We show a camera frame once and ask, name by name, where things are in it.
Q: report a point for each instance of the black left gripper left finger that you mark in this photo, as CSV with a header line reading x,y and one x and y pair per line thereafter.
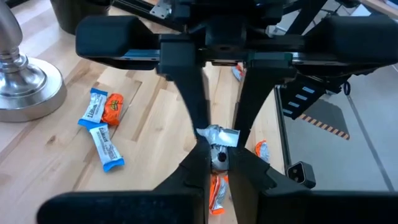
x,y
140,207

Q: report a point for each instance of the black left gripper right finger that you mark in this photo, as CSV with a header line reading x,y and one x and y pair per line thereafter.
x,y
295,207

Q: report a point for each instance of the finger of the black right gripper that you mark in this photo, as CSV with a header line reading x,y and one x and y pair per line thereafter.
x,y
186,68
264,81

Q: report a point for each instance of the silver brown candy wrapper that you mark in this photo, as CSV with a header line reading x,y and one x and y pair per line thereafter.
x,y
220,137

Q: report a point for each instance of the black plastic bucket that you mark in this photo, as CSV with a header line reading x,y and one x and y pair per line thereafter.
x,y
77,15

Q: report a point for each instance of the black equipment box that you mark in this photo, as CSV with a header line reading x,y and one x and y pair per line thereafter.
x,y
298,99

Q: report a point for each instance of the silver corner plate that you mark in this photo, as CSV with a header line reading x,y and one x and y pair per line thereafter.
x,y
161,9

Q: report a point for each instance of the black hazard-striped floor mat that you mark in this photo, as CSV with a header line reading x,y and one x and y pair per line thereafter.
x,y
326,119

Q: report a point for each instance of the white-shade silver table lamp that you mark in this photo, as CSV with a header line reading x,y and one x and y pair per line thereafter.
x,y
25,90

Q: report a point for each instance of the black table-level camera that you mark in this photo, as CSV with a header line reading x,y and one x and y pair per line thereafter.
x,y
300,174

